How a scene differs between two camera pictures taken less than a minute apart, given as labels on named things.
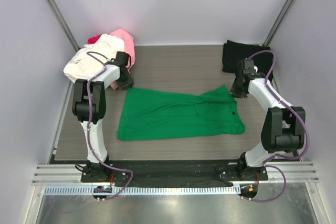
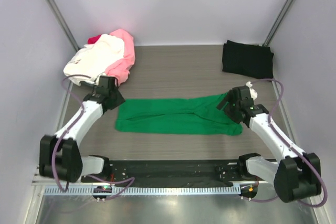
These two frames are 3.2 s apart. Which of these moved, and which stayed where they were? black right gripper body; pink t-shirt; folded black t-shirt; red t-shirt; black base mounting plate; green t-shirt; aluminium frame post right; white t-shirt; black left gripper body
Moved: black right gripper body; black left gripper body; green t-shirt
Stayed: white t-shirt; aluminium frame post right; black base mounting plate; pink t-shirt; red t-shirt; folded black t-shirt
